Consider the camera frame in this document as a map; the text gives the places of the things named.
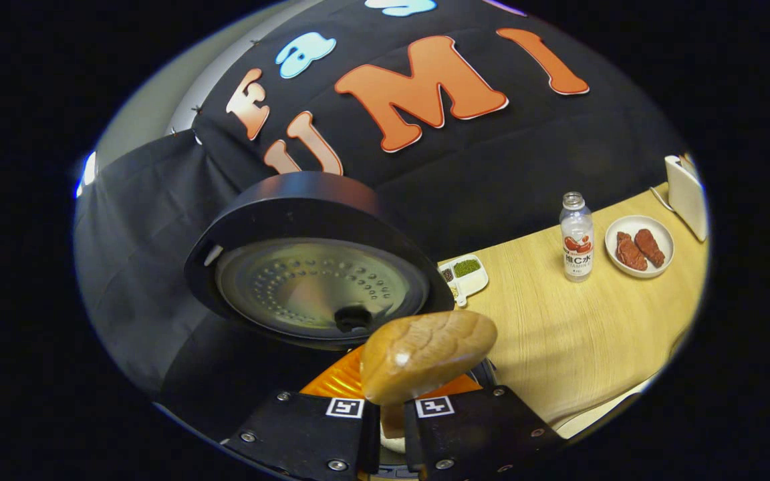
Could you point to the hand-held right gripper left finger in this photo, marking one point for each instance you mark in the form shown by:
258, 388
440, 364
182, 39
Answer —
305, 434

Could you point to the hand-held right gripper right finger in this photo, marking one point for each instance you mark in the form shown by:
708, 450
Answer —
478, 434

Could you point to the wooden spoon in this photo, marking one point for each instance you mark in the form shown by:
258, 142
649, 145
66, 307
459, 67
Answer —
425, 354

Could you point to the black rice cooker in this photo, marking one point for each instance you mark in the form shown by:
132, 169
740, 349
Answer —
305, 287

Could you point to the white divided bean dish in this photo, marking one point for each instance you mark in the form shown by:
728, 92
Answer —
475, 284

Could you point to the clear drink bottle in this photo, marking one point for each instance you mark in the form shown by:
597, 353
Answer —
577, 234

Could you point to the red meat piece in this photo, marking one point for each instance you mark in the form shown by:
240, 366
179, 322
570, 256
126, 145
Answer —
650, 247
629, 252

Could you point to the white round plate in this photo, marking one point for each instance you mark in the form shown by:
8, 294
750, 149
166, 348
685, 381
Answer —
666, 247

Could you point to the white toaster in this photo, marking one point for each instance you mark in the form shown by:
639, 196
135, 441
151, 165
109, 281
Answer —
686, 200

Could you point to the ceiling light panel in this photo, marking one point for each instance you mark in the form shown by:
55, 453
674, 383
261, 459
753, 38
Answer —
87, 174

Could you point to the row of black cloth clips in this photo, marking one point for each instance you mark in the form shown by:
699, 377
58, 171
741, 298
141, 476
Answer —
196, 109

